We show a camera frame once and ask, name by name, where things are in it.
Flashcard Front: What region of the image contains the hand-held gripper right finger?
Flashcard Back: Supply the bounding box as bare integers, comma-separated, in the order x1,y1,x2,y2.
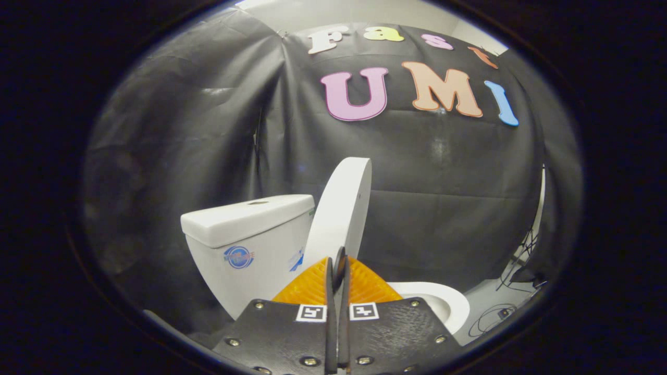
336,247,462,375

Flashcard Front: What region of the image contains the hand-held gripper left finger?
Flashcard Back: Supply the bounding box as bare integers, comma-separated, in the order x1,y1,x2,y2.
214,257,339,375

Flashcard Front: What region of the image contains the white toilet lid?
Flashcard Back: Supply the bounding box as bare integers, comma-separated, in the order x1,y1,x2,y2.
302,157,374,278

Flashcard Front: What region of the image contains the black tripod stand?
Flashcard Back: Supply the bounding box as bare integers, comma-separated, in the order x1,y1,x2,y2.
496,228,540,293

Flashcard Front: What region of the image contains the black backdrop cloth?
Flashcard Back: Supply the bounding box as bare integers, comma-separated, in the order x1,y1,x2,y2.
82,7,583,347

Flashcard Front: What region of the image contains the black coiled cable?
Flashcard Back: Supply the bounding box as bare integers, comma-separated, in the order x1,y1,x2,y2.
467,304,517,338

